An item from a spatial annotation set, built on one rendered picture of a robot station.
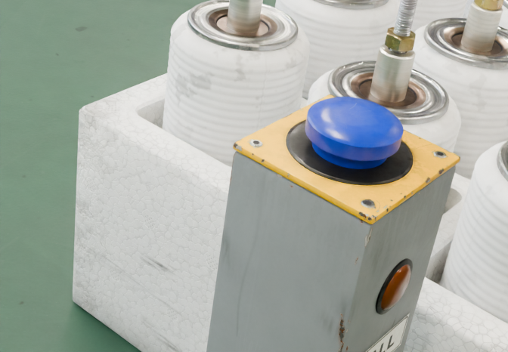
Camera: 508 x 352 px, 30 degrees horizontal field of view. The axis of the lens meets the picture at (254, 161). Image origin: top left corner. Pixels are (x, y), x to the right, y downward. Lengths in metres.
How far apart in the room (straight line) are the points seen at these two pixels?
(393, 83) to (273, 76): 0.09
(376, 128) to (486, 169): 0.17
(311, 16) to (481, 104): 0.14
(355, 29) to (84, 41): 0.54
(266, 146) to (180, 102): 0.26
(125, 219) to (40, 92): 0.41
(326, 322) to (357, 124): 0.08
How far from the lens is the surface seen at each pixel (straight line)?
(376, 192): 0.37
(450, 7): 0.82
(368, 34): 0.71
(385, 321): 0.43
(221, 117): 0.63
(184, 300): 0.67
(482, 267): 0.55
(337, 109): 0.39
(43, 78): 1.10
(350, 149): 0.38
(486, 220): 0.54
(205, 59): 0.62
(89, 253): 0.73
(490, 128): 0.67
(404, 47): 0.57
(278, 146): 0.39
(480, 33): 0.68
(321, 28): 0.70
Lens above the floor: 0.51
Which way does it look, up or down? 32 degrees down
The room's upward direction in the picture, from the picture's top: 9 degrees clockwise
